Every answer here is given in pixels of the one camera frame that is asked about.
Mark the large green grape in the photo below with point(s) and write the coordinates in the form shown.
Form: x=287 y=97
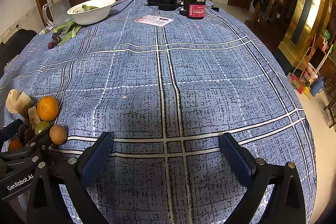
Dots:
x=40 y=127

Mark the black cylinder with red label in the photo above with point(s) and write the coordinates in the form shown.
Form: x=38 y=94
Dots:
x=195 y=10

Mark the white bucket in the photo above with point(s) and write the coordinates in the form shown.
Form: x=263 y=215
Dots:
x=311 y=72

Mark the white paper card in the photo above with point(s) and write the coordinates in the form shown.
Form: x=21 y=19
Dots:
x=155 y=20

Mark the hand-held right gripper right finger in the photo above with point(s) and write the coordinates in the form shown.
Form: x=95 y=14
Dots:
x=236 y=159

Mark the dark cherry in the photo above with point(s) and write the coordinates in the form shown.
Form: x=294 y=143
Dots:
x=54 y=35
x=57 y=41

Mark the clear glass pitcher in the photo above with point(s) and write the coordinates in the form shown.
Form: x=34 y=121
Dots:
x=58 y=7

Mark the blue bucket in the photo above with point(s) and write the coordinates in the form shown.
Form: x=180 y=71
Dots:
x=316 y=87

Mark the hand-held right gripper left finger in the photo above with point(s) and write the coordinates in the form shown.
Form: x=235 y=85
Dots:
x=96 y=159

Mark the small black adapter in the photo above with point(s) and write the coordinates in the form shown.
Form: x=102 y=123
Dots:
x=215 y=8

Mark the brown round fruit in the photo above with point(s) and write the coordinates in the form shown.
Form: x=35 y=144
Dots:
x=21 y=131

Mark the orange mandarin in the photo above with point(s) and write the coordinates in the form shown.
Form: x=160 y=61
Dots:
x=47 y=108

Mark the blue plaid tablecloth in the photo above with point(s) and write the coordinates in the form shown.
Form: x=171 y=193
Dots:
x=183 y=77

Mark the green leafy vegetable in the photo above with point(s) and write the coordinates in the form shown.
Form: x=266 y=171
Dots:
x=67 y=29

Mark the wooden stair railing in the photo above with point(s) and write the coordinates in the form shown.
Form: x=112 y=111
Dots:
x=282 y=1

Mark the small orange kumquat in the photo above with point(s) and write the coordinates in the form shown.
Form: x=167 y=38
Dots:
x=14 y=145

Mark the small red jujube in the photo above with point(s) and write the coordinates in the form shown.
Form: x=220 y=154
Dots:
x=50 y=45

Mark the green leaf in bowl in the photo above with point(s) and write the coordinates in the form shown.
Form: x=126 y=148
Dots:
x=88 y=7

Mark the white bowl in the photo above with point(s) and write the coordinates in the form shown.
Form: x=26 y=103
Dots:
x=90 y=14

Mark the golden pillar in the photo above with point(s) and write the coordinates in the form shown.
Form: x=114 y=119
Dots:
x=302 y=22

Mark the black chair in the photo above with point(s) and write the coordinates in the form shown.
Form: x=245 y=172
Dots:
x=15 y=45

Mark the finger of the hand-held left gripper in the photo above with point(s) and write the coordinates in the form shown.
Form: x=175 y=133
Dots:
x=39 y=138
x=10 y=130

